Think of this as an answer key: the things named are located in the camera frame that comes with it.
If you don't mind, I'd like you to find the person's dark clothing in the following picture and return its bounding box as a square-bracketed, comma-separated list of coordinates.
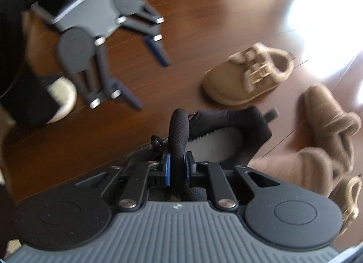
[0, 0, 61, 127]

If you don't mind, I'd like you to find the taupe knit slipper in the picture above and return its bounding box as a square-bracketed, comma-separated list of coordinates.
[299, 84, 363, 173]
[250, 147, 344, 199]

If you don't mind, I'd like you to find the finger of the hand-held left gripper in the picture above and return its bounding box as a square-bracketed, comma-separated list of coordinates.
[72, 37, 144, 110]
[115, 5, 171, 68]

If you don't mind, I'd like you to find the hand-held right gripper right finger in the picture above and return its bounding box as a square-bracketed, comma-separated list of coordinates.
[184, 151, 282, 212]

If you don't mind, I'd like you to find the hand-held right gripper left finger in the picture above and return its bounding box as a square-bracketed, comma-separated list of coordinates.
[74, 152, 172, 212]

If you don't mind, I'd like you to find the black high-top sneaker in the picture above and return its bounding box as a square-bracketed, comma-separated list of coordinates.
[125, 106, 280, 202]

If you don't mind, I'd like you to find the person's beige slipper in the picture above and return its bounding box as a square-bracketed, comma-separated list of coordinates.
[45, 77, 78, 124]

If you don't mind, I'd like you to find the tan fleece buckle shoe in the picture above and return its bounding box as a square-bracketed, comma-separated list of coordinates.
[327, 175, 363, 236]
[202, 42, 296, 107]

